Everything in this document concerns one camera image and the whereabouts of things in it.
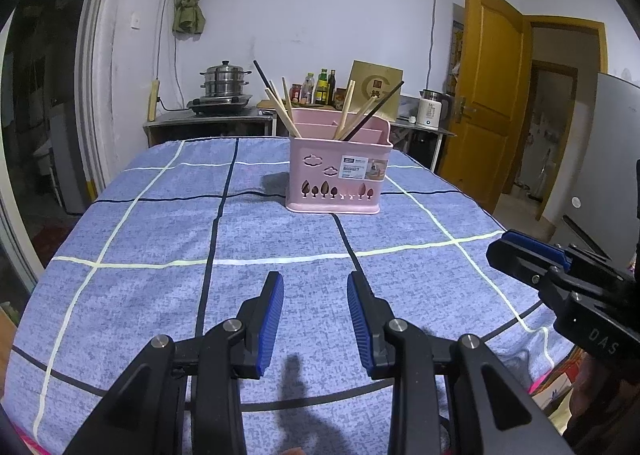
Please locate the white wall switch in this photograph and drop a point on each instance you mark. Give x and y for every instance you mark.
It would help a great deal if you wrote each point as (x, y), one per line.
(136, 21)

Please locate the gold cardboard box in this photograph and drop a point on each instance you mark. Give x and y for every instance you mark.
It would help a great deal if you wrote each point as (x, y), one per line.
(385, 72)

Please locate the wooden chopstick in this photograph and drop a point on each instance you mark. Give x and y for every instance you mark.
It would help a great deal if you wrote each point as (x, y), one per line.
(347, 105)
(282, 114)
(286, 90)
(367, 107)
(277, 94)

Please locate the cream power strip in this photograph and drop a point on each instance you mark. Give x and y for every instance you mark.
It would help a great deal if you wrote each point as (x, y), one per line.
(154, 100)

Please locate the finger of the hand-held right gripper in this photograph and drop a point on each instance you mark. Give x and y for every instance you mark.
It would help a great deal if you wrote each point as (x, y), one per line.
(540, 247)
(520, 267)

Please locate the wall calendar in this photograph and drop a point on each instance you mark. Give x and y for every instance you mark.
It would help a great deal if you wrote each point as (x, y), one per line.
(457, 50)

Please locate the yellow door frame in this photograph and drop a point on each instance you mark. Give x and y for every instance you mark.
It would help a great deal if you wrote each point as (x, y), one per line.
(565, 25)

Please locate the black induction cooker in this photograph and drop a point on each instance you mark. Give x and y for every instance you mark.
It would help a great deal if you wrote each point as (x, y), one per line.
(220, 102)

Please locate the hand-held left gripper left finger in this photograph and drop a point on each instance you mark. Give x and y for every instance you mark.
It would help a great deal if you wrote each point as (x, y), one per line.
(270, 325)

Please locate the small dark jar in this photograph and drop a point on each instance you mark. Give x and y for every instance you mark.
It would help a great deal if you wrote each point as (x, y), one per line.
(340, 97)

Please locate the yellow wooden door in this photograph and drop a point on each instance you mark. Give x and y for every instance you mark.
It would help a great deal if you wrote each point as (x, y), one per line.
(480, 110)

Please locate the dark glass bottle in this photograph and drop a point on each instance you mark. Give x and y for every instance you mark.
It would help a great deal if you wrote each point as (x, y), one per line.
(332, 90)

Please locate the red sauce jar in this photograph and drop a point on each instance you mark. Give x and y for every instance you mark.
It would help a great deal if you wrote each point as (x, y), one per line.
(296, 95)

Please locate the green bottle with yellow cap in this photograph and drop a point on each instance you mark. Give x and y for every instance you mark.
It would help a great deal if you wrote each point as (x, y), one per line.
(321, 90)

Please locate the pink plastic utensil basket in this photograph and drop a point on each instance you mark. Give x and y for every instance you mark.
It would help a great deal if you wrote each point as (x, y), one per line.
(320, 175)

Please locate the black chopstick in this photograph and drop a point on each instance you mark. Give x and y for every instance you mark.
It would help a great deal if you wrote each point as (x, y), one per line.
(262, 74)
(390, 94)

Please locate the grey refrigerator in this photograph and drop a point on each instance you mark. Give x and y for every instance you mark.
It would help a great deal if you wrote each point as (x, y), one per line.
(600, 135)

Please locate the long side table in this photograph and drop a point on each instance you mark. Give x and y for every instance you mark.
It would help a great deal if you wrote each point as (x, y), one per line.
(165, 127)

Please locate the white door frame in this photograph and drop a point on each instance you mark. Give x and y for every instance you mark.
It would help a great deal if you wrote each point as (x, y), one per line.
(100, 85)

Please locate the blue checked blanket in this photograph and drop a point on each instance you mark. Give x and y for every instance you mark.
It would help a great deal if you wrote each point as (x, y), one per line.
(150, 235)

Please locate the stainless steel steamer pot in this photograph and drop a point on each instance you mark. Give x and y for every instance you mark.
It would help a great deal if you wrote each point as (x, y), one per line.
(225, 80)

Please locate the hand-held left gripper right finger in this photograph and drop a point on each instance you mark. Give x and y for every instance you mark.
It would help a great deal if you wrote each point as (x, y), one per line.
(360, 325)

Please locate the white electric kettle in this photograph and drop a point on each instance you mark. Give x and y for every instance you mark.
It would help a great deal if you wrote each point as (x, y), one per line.
(430, 112)

